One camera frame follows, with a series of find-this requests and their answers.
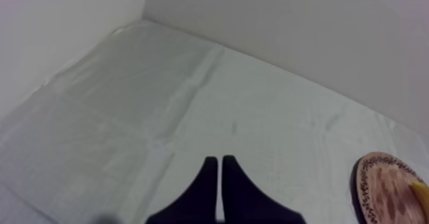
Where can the yellow toy banana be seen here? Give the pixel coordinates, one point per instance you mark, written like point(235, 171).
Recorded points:
point(423, 193)

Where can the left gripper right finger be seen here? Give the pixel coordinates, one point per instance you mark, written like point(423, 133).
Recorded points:
point(243, 198)

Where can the round wooden board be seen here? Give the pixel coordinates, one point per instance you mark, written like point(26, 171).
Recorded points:
point(385, 191)

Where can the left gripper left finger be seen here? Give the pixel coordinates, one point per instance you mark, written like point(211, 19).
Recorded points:
point(198, 198)

